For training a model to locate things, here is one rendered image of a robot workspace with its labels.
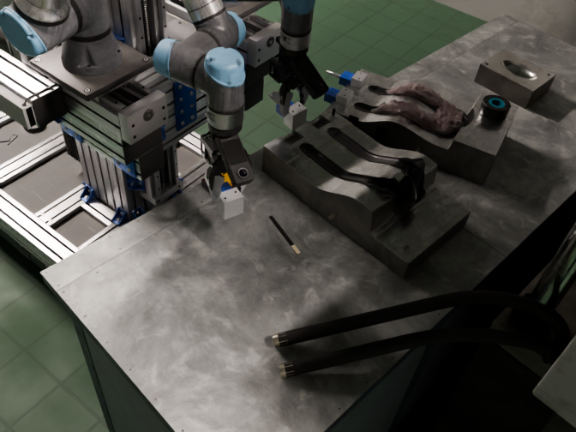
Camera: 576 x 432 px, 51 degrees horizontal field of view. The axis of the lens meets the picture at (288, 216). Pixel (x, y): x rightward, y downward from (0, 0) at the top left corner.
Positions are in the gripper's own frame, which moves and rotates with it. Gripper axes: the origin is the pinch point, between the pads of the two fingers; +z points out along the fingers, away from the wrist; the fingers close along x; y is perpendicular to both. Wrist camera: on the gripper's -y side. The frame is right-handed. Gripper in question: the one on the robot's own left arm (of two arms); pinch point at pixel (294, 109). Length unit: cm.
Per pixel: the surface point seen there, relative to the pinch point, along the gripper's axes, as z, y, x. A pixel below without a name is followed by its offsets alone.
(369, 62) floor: 111, 95, -150
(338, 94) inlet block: 8.2, 3.8, -21.2
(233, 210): -1.5, -18.8, 34.8
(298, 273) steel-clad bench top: 10.5, -35.7, 28.5
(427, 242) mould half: 6, -50, 1
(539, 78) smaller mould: 12, -27, -84
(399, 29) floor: 115, 110, -194
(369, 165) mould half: 3.6, -25.0, -4.4
